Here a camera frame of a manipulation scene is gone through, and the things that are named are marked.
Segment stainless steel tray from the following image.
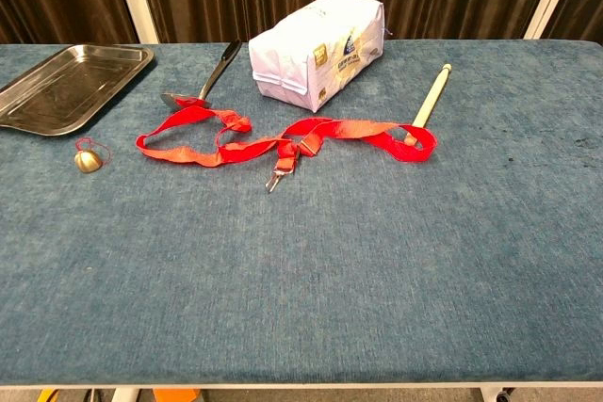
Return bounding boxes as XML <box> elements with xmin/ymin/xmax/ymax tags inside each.
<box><xmin>0</xmin><ymin>43</ymin><xmax>155</xmax><ymax>137</ymax></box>

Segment steel ladle with black handle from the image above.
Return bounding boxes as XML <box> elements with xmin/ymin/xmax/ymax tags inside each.
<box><xmin>160</xmin><ymin>39</ymin><xmax>243</xmax><ymax>110</ymax></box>

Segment red lanyard with metal clip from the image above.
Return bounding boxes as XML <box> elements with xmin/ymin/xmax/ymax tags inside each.
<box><xmin>135</xmin><ymin>99</ymin><xmax>439</xmax><ymax>195</ymax></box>

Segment blue table cloth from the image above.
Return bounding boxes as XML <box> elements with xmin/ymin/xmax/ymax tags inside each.
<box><xmin>0</xmin><ymin>39</ymin><xmax>603</xmax><ymax>387</ymax></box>

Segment orange object under table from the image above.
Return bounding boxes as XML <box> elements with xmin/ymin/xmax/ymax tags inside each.
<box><xmin>153</xmin><ymin>388</ymin><xmax>199</xmax><ymax>402</ymax></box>

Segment white table frame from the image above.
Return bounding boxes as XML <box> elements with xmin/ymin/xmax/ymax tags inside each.
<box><xmin>0</xmin><ymin>380</ymin><xmax>603</xmax><ymax>402</ymax></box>

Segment white tissue package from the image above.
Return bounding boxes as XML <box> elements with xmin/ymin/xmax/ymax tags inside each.
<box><xmin>248</xmin><ymin>0</ymin><xmax>390</xmax><ymax>114</ymax></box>

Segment wooden stick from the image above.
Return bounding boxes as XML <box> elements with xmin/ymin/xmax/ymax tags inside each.
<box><xmin>403</xmin><ymin>63</ymin><xmax>453</xmax><ymax>147</ymax></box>

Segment small brass bell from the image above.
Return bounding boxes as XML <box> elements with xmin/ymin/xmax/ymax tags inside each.
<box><xmin>73</xmin><ymin>137</ymin><xmax>114</xmax><ymax>175</ymax></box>

